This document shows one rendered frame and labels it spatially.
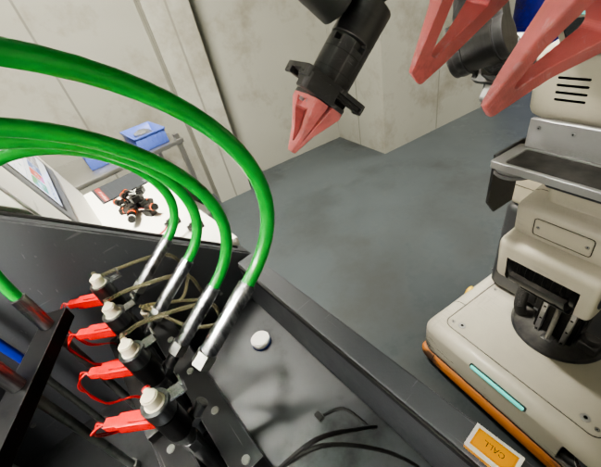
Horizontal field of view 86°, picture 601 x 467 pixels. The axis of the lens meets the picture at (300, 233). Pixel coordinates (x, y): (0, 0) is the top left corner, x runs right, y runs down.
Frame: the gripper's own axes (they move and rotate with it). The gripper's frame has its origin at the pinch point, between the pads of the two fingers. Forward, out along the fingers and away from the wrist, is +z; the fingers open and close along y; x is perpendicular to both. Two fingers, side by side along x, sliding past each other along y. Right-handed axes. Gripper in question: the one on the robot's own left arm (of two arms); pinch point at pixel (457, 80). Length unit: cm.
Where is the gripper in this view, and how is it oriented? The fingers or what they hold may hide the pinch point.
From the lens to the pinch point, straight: 21.5
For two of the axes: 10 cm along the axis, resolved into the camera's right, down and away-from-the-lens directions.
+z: -5.5, 7.7, 3.3
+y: 5.2, 6.2, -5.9
